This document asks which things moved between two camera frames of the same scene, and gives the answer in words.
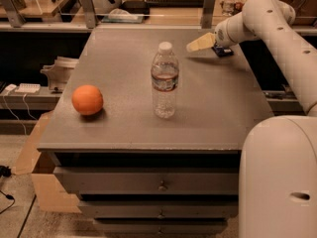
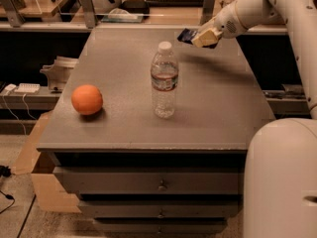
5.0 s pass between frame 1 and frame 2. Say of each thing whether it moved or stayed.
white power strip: stayed
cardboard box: stayed
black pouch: stayed
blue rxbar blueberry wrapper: moved
